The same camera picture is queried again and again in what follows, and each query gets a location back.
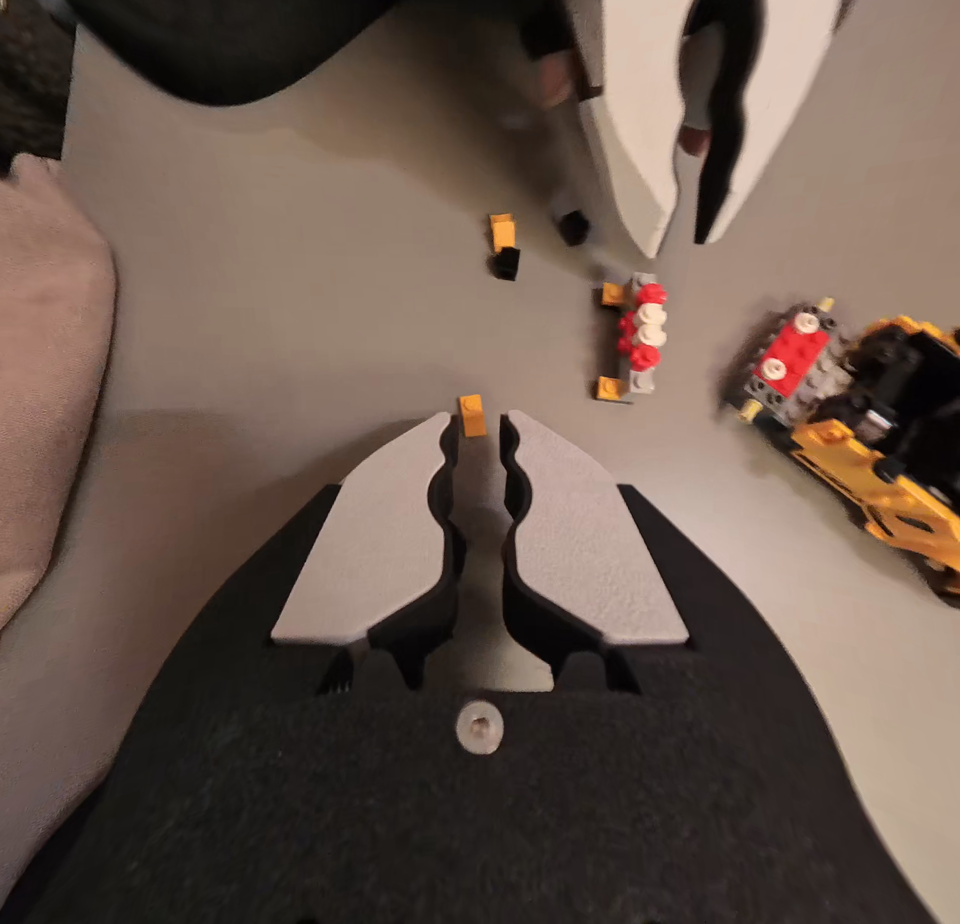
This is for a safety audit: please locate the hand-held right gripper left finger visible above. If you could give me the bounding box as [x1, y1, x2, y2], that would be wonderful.
[270, 411, 466, 691]

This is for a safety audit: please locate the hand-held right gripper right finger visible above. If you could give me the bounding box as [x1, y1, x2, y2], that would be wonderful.
[498, 408, 691, 691]

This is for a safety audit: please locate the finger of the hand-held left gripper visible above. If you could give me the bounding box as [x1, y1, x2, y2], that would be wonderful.
[686, 0, 854, 247]
[558, 0, 711, 261]

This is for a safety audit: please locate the small grey lego strip assembly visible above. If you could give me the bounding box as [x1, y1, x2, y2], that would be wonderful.
[596, 271, 670, 405]

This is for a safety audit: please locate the yellow and black lego car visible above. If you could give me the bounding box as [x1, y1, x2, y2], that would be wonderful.
[721, 297, 960, 601]

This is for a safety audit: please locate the person's left hand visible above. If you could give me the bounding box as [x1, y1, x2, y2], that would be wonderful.
[534, 48, 580, 111]

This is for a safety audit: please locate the person's pinkish beige garment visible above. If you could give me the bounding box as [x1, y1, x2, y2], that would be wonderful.
[0, 153, 119, 634]

